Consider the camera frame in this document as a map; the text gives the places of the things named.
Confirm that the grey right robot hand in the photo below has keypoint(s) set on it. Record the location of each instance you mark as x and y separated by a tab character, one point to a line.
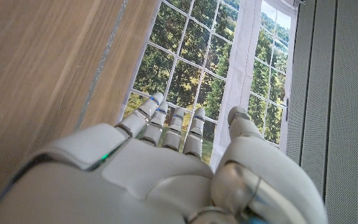
154	186

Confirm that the printed window backdrop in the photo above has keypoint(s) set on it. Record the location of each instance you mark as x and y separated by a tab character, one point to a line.
197	46

